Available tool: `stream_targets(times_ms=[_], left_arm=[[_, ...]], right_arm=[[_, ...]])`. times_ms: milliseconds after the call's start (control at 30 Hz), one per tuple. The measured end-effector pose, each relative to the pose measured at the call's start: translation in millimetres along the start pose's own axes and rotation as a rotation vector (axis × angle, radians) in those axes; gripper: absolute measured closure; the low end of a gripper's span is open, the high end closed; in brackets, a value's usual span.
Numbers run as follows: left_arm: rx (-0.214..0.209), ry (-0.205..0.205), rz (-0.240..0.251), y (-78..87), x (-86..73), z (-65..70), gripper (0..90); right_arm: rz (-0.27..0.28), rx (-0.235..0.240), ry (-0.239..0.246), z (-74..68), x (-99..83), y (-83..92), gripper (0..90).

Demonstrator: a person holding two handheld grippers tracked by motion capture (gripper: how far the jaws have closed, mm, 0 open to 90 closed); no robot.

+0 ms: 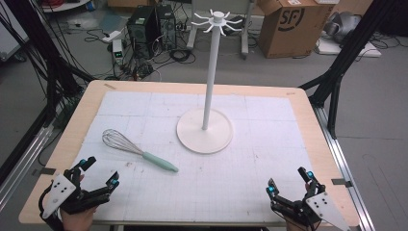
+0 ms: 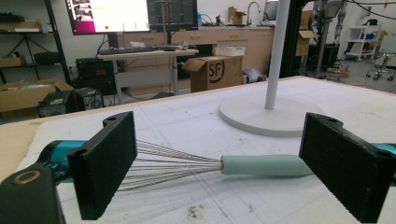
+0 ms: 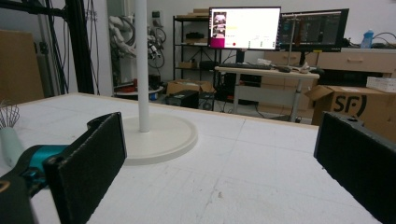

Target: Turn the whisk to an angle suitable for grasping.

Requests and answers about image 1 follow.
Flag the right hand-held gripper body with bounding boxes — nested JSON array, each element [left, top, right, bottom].
[[270, 182, 351, 231]]

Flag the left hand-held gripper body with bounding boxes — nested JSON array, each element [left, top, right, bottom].
[[38, 168, 111, 221]]

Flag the whisk with green handle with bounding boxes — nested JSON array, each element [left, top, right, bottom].
[[101, 128, 180, 173]]

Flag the white hook stand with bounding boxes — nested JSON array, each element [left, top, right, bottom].
[[175, 9, 243, 155]]

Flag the person's right hand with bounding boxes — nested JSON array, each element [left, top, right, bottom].
[[283, 182, 321, 231]]

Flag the person's left hand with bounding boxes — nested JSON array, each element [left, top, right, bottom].
[[60, 174, 98, 231]]

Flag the wooden table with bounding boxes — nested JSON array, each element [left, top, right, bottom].
[[18, 79, 361, 228]]

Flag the white gridded mat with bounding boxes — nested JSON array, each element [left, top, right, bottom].
[[70, 90, 319, 223]]

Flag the white device with green display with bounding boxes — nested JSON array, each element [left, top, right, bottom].
[[112, 38, 125, 66]]

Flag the white power strip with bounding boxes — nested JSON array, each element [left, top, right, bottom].
[[101, 29, 125, 44]]

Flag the grey and white appliance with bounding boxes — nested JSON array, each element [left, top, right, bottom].
[[316, 11, 383, 59]]

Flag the brown cardboard box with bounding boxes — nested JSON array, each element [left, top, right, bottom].
[[257, 0, 336, 60]]

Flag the small black computer tower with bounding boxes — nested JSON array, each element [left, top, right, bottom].
[[156, 3, 178, 51]]

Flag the white stand legs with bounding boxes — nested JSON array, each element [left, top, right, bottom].
[[186, 0, 258, 61]]

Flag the aluminium rail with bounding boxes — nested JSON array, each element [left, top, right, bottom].
[[0, 123, 56, 211], [312, 104, 376, 231]]

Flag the black metal frame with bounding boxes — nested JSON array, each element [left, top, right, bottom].
[[297, 0, 398, 141], [0, 0, 97, 181]]

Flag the bundle of black cables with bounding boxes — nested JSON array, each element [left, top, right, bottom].
[[121, 44, 197, 83]]

